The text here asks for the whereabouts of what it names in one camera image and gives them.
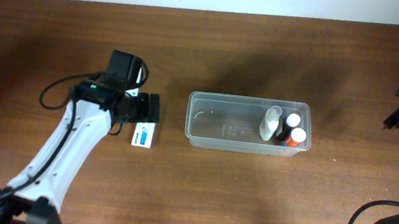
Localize white Panadol box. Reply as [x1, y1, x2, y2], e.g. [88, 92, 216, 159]
[131, 122, 156, 148]

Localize white spray bottle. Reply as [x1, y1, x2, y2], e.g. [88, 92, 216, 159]
[259, 106, 282, 141]

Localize orange tube white cap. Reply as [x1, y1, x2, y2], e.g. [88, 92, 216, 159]
[282, 127, 307, 148]

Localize dark bottle white cap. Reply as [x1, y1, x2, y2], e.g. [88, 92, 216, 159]
[276, 113, 301, 142]

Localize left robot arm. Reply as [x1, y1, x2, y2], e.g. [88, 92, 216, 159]
[0, 49, 160, 224]

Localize clear plastic container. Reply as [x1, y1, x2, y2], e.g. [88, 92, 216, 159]
[185, 91, 312, 157]

